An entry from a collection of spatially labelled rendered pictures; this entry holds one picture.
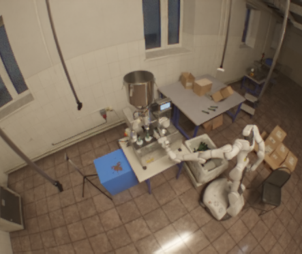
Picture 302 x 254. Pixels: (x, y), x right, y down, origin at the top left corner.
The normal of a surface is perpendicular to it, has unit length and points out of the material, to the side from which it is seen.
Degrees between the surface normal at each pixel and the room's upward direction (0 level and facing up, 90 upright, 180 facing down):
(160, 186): 0
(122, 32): 90
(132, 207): 0
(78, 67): 90
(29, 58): 90
